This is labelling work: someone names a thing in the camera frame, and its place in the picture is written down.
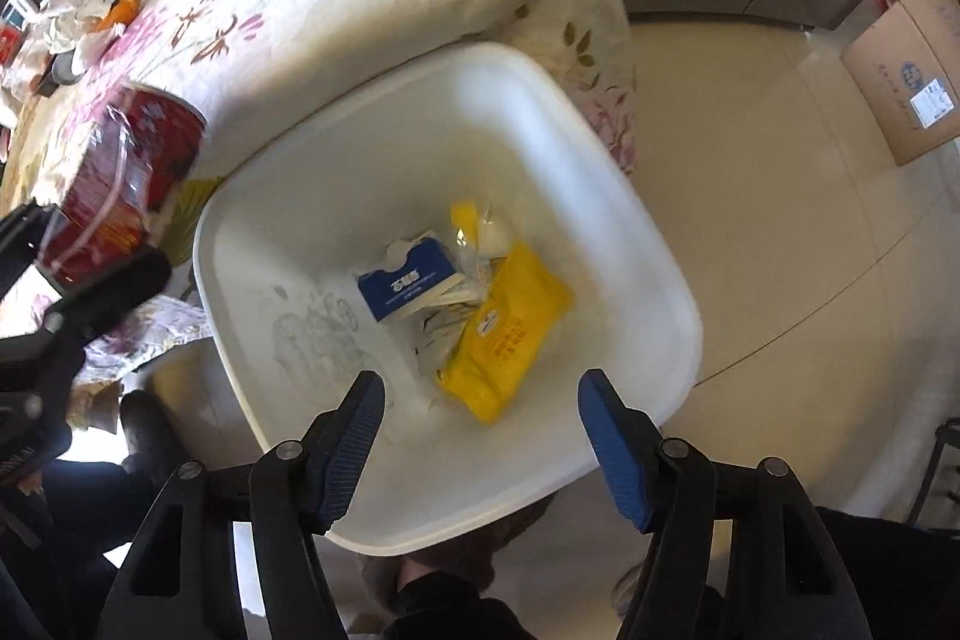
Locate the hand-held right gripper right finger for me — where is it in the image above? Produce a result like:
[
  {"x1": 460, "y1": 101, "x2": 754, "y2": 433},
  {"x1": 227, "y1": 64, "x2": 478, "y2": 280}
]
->
[{"x1": 576, "y1": 368, "x2": 875, "y2": 640}]

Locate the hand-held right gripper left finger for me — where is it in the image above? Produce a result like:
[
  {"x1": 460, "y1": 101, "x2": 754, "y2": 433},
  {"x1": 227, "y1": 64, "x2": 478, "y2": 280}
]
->
[{"x1": 97, "y1": 370, "x2": 387, "y2": 640}]

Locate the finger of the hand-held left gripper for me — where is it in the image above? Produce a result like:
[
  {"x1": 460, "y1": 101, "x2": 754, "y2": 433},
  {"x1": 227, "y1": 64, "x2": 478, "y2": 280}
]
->
[
  {"x1": 41, "y1": 244, "x2": 173, "y2": 348},
  {"x1": 0, "y1": 201, "x2": 58, "y2": 281}
]

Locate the red paper cup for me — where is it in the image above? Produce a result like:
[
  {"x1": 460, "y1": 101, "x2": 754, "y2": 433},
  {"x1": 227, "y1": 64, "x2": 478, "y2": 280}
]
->
[{"x1": 34, "y1": 85, "x2": 207, "y2": 289}]

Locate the white paper wrapper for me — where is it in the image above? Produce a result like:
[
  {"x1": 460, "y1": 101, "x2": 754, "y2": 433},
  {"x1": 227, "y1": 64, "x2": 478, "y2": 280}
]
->
[{"x1": 409, "y1": 276, "x2": 496, "y2": 378}]

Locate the yellow snack packet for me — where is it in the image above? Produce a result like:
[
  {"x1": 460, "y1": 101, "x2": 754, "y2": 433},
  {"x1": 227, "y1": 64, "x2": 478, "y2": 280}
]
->
[{"x1": 437, "y1": 241, "x2": 575, "y2": 425}]

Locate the blue white carton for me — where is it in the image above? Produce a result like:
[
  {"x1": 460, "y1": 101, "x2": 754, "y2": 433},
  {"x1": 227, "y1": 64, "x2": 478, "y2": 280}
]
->
[{"x1": 356, "y1": 230, "x2": 462, "y2": 324}]

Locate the white plastic bin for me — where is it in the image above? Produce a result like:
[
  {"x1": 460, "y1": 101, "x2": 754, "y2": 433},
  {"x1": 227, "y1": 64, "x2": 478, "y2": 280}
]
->
[{"x1": 193, "y1": 41, "x2": 704, "y2": 555}]

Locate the orange wrapper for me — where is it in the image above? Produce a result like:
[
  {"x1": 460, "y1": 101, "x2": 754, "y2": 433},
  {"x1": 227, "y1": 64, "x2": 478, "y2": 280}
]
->
[{"x1": 97, "y1": 0, "x2": 143, "y2": 30}]

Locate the clear yellow plastic wrapper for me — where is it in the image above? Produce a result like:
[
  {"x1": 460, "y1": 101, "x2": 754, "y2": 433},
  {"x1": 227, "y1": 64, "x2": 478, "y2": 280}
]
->
[{"x1": 448, "y1": 199, "x2": 518, "y2": 259}]

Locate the cardboard box with white label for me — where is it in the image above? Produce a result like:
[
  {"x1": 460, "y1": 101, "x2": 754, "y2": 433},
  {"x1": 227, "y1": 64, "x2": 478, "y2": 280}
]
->
[{"x1": 840, "y1": 0, "x2": 960, "y2": 167}]

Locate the black metal frame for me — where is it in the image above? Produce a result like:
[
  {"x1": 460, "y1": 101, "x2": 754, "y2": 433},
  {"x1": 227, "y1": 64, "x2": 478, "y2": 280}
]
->
[{"x1": 911, "y1": 419, "x2": 960, "y2": 528}]

